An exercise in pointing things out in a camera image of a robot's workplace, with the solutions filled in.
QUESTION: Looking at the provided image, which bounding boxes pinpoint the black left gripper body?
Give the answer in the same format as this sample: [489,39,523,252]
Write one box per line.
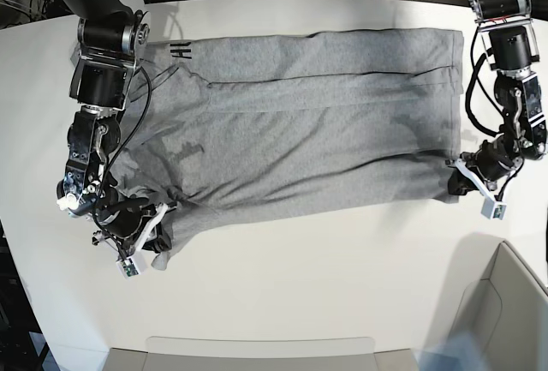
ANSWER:
[446,139,525,192]

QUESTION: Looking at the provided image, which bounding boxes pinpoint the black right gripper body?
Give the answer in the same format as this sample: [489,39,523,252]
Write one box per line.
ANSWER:
[92,198,176,255]

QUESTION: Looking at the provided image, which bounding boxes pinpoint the grey T-shirt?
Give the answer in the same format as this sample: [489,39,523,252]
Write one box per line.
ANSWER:
[111,28,464,270]

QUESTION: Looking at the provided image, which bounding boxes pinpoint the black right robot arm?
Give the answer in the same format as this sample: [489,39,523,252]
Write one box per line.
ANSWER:
[57,0,171,260]

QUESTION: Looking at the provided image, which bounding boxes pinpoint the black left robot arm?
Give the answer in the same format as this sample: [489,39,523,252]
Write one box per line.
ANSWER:
[448,0,547,200]

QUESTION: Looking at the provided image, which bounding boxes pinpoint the grey tray at bottom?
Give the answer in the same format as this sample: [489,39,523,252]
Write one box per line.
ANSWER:
[103,336,419,370]

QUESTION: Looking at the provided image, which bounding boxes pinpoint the grey bin at right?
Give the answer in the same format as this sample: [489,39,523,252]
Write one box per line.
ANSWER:
[445,242,547,370]

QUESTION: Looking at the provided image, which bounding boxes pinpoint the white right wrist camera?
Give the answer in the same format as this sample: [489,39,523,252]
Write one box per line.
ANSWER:
[116,254,147,279]

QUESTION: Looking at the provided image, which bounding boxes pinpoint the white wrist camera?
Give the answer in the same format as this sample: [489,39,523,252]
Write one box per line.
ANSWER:
[116,254,147,279]
[481,199,507,220]

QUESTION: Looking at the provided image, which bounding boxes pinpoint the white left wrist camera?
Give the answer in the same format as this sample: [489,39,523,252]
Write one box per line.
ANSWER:
[481,199,507,220]

